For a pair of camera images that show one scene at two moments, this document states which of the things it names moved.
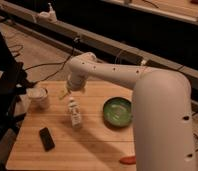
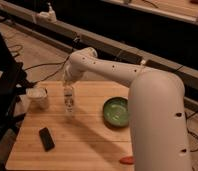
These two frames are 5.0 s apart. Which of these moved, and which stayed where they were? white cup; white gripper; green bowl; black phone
Moved: white gripper
Stayed: black phone; white cup; green bowl
